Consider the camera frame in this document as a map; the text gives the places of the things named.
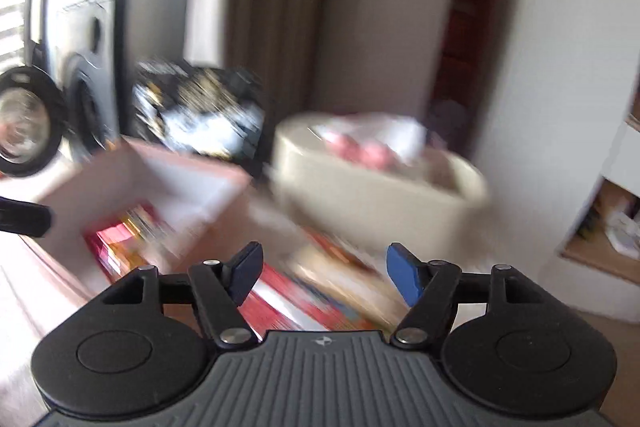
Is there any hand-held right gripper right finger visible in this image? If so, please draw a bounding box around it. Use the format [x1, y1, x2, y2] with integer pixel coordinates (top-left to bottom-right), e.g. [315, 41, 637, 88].
[386, 243, 546, 349]

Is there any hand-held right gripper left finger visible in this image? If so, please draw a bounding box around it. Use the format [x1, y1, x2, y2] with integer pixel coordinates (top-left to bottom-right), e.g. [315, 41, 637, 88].
[100, 242, 264, 351]

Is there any grey washing machine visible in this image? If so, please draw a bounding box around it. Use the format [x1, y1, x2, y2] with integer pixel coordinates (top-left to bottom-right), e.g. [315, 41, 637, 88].
[0, 0, 130, 178]

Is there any white wooden cabinet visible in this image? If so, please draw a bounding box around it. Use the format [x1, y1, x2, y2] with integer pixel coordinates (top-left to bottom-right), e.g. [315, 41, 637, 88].
[554, 104, 640, 325]

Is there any cream tissue box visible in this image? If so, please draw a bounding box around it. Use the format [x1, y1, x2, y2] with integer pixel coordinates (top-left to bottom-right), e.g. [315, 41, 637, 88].
[270, 111, 490, 255]

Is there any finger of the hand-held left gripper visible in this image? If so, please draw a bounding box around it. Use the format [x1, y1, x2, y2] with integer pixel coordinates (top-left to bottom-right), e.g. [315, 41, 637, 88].
[0, 196, 53, 238]

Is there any pink cardboard box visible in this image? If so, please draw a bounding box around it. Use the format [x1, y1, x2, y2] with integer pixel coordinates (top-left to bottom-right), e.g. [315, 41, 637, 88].
[34, 138, 253, 290]

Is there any pink bow ornament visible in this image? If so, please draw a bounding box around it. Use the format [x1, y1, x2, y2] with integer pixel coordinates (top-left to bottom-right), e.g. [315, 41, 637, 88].
[320, 127, 403, 170]

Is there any brown curtain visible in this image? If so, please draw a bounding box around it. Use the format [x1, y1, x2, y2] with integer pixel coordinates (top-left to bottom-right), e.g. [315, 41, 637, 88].
[220, 0, 338, 180]

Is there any black snack bag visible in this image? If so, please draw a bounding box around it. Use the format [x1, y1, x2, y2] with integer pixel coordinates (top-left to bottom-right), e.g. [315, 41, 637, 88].
[131, 58, 267, 164]

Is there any red snack packet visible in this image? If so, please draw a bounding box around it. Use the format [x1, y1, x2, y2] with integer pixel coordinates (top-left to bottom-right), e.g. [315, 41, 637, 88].
[82, 201, 168, 285]
[239, 263, 373, 334]

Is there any dark red wall panel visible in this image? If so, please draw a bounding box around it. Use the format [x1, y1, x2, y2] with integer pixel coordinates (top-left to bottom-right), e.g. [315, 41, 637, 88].
[429, 0, 507, 130]

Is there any orange snack packet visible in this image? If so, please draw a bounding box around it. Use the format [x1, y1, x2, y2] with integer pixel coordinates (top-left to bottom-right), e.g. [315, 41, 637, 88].
[297, 227, 386, 280]

